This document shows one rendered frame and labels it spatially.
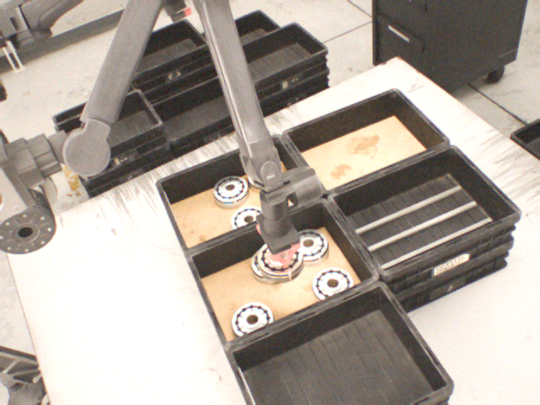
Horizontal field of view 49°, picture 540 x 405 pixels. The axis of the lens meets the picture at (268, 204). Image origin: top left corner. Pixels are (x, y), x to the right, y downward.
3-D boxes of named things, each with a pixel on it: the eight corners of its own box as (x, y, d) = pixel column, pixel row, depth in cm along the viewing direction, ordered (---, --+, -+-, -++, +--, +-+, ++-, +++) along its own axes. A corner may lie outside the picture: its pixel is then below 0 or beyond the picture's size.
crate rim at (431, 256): (382, 283, 140) (382, 278, 139) (325, 202, 160) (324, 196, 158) (523, 219, 147) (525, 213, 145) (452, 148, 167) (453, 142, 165)
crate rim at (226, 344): (225, 354, 134) (224, 349, 132) (186, 260, 153) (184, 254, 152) (381, 283, 140) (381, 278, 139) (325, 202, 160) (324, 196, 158)
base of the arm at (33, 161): (18, 180, 109) (-13, 132, 100) (60, 162, 111) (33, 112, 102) (29, 209, 104) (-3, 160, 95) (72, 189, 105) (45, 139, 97)
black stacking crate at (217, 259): (234, 373, 141) (224, 349, 132) (195, 281, 160) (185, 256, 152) (380, 305, 147) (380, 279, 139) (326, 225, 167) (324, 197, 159)
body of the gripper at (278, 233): (282, 211, 131) (280, 188, 126) (301, 244, 125) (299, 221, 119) (255, 221, 130) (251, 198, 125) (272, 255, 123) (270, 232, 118)
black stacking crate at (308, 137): (327, 224, 167) (325, 197, 159) (285, 160, 187) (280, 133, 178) (449, 172, 174) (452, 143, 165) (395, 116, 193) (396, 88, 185)
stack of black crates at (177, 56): (159, 149, 301) (132, 77, 268) (138, 119, 320) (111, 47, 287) (229, 117, 310) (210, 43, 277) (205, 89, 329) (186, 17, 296)
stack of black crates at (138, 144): (109, 236, 266) (71, 164, 233) (90, 196, 285) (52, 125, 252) (189, 197, 275) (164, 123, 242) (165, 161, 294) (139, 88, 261)
